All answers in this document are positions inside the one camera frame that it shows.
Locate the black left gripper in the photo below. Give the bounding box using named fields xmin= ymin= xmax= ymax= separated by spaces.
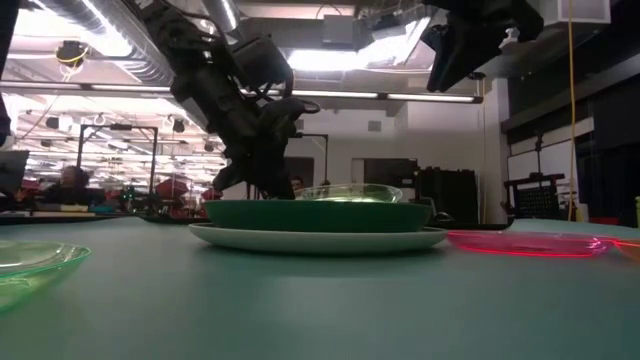
xmin=172 ymin=62 xmax=302 ymax=201

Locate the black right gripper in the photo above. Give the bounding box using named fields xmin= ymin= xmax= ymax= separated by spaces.
xmin=419 ymin=9 xmax=502 ymax=94

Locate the dark green plate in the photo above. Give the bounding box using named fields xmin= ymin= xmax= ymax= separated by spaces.
xmin=203 ymin=199 xmax=434 ymax=234

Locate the long ceiling light strip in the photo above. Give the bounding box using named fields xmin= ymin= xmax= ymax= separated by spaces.
xmin=0 ymin=81 xmax=485 ymax=105

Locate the red chair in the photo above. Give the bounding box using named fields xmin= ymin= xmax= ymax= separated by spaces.
xmin=154 ymin=178 xmax=190 ymax=201

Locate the large white plate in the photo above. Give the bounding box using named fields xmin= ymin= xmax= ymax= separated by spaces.
xmin=188 ymin=222 xmax=450 ymax=257

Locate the grey ceiling air unit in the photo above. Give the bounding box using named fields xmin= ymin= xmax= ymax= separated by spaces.
xmin=321 ymin=14 xmax=362 ymax=50

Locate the black cabinet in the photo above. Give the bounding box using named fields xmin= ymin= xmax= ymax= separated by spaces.
xmin=418 ymin=167 xmax=480 ymax=225

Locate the white ceiling box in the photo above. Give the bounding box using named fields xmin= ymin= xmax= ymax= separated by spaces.
xmin=542 ymin=0 xmax=612 ymax=26

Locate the black perforated cart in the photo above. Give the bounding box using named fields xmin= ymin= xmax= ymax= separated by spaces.
xmin=503 ymin=172 xmax=567 ymax=221

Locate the dark background desk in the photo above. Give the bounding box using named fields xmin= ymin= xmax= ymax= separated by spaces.
xmin=0 ymin=209 xmax=126 ymax=225

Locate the dark background monitor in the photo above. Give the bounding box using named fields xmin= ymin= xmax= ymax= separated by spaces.
xmin=0 ymin=149 xmax=30 ymax=197

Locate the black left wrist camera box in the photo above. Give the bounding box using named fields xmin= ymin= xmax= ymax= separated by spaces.
xmin=232 ymin=34 xmax=295 ymax=96

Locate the dark wall screen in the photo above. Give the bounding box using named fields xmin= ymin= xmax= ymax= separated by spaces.
xmin=363 ymin=157 xmax=419 ymax=189

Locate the hanging yellow cable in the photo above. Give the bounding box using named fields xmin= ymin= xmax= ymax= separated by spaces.
xmin=566 ymin=0 xmax=577 ymax=222

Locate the silver corrugated ceiling duct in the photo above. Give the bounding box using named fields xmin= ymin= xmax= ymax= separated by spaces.
xmin=29 ymin=0 xmax=176 ymax=87

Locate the ceiling camera with yellow cable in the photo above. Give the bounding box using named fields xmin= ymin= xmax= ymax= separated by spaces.
xmin=54 ymin=40 xmax=90 ymax=70

